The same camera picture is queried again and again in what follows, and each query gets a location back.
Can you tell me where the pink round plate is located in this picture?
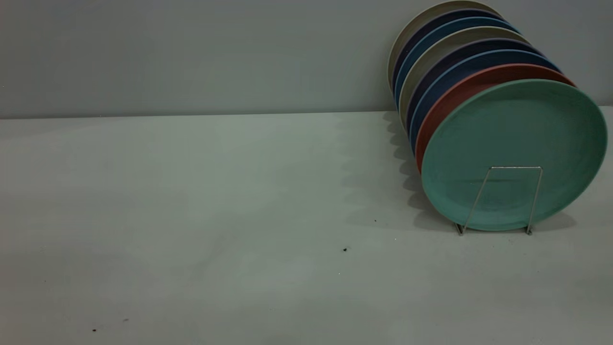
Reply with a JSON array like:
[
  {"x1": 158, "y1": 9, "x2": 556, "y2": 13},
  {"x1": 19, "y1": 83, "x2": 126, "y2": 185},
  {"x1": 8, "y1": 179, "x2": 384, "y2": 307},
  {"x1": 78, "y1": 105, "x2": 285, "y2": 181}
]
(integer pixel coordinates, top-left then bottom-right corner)
[{"x1": 415, "y1": 64, "x2": 575, "y2": 173}]

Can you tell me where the green round plate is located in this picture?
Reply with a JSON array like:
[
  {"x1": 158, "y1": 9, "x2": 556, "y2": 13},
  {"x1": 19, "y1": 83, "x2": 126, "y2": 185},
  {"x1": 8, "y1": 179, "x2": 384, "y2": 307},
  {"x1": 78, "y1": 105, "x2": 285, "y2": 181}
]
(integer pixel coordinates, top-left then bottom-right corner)
[{"x1": 420, "y1": 79, "x2": 608, "y2": 232}]

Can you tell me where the navy plate light blue rim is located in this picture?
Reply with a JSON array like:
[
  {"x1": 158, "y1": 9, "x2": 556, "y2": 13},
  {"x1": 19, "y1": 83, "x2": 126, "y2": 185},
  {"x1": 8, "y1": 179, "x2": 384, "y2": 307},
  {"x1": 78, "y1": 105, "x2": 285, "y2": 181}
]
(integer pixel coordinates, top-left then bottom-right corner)
[{"x1": 409, "y1": 50, "x2": 561, "y2": 154}]

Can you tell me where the teal blue plate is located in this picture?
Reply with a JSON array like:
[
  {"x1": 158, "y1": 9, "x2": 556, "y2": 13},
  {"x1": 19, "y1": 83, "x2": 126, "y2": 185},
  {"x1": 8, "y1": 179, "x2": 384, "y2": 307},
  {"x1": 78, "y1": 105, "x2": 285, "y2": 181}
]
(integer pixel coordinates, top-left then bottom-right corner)
[{"x1": 394, "y1": 17, "x2": 520, "y2": 108}]

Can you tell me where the dark purple plate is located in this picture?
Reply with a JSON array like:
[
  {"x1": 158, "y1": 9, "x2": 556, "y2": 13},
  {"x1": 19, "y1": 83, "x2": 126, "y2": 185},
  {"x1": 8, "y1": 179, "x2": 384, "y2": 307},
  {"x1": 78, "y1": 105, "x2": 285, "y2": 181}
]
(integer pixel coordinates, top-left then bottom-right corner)
[
  {"x1": 406, "y1": 38, "x2": 544, "y2": 130},
  {"x1": 391, "y1": 9, "x2": 503, "y2": 92}
]

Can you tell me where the metal wire plate rack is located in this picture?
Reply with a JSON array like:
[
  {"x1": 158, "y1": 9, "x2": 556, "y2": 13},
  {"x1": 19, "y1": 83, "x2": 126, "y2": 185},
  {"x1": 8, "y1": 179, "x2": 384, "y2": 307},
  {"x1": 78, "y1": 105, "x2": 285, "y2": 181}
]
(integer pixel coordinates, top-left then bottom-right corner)
[{"x1": 455, "y1": 166, "x2": 543, "y2": 236}]

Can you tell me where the beige round plate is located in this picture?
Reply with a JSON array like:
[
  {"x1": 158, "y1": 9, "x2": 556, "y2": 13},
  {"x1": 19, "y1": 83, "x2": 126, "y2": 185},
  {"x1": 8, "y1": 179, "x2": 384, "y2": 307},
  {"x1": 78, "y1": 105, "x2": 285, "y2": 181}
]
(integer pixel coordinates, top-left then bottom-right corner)
[
  {"x1": 399, "y1": 26, "x2": 530, "y2": 132},
  {"x1": 387, "y1": 0, "x2": 501, "y2": 89}
]

